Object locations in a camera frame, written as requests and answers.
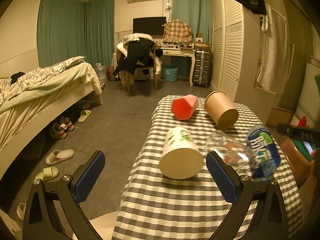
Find clear glass cup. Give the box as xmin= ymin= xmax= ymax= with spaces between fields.
xmin=205 ymin=131 xmax=252 ymax=175

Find brown paper cup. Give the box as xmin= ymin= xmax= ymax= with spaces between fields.
xmin=204 ymin=90 xmax=239 ymax=130

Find white paper cup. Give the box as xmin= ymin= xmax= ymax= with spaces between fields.
xmin=158 ymin=126 xmax=203 ymax=180

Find red faceted cup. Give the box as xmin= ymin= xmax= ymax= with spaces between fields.
xmin=171 ymin=94 xmax=199 ymax=120

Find smartphone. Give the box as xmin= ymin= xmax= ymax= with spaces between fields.
xmin=302 ymin=141 xmax=316 ymax=155

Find red bottle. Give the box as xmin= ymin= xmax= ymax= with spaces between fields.
xmin=298 ymin=116 xmax=307 ymax=127

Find green stool pad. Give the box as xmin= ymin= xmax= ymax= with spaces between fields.
xmin=293 ymin=139 xmax=313 ymax=162

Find white refrigerator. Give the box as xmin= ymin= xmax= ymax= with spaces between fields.
xmin=296 ymin=63 xmax=319 ymax=129

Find brown plastic stool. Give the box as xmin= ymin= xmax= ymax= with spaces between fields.
xmin=280 ymin=138 xmax=314 ymax=188

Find green slipper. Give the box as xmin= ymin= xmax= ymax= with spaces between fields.
xmin=35 ymin=166 xmax=59 ymax=182

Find white slipper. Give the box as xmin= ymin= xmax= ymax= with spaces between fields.
xmin=46 ymin=149 xmax=75 ymax=166

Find hanging white towel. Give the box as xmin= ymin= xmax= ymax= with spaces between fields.
xmin=256 ymin=4 xmax=290 ymax=94

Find sneakers under bed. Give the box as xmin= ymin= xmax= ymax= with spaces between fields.
xmin=49 ymin=117 xmax=74 ymax=139

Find checkered tablecloth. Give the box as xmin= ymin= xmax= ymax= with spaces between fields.
xmin=111 ymin=94 xmax=304 ymax=240

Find bed with blankets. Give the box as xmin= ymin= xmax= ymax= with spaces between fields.
xmin=1 ymin=56 xmax=102 ymax=175

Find dark suitcase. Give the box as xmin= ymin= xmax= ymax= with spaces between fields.
xmin=193 ymin=50 xmax=212 ymax=88

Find white louvered wardrobe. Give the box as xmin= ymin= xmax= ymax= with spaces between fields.
xmin=210 ymin=0 xmax=262 ymax=113

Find black hanging garment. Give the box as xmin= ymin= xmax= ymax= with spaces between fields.
xmin=235 ymin=0 xmax=267 ymax=15

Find white desk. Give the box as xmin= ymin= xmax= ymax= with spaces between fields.
xmin=160 ymin=47 xmax=196 ymax=87

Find blue laundry basket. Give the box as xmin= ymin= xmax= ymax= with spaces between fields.
xmin=163 ymin=66 xmax=178 ymax=82

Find water jug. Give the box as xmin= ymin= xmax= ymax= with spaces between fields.
xmin=94 ymin=63 xmax=107 ymax=87

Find plaid cloth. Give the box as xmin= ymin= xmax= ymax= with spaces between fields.
xmin=163 ymin=19 xmax=193 ymax=45

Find green curtain right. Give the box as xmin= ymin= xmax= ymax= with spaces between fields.
xmin=171 ymin=0 xmax=213 ymax=43

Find green curtain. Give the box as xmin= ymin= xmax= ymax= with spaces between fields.
xmin=171 ymin=0 xmax=213 ymax=43
xmin=37 ymin=0 xmax=115 ymax=68

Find black monitor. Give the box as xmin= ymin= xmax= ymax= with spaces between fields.
xmin=133 ymin=17 xmax=167 ymax=36

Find chair piled with clothes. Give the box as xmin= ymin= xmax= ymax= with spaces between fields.
xmin=115 ymin=33 xmax=163 ymax=89

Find green curtain left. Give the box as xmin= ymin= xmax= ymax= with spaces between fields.
xmin=37 ymin=0 xmax=115 ymax=68

